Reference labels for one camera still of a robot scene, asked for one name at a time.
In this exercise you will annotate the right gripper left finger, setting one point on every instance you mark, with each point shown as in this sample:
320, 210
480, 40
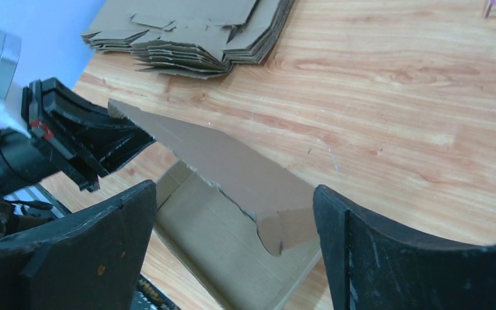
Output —
90, 259

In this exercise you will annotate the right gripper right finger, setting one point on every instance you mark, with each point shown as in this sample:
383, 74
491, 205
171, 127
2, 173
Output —
374, 262

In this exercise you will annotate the stack of flat cardboard sheets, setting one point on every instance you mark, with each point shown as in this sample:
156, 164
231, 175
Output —
196, 39

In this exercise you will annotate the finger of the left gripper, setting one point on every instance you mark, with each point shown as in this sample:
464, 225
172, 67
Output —
61, 103
107, 150

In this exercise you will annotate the brown cardboard box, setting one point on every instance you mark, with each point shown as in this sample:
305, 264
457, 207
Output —
238, 221

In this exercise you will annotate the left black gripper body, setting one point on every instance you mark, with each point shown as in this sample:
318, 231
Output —
49, 149

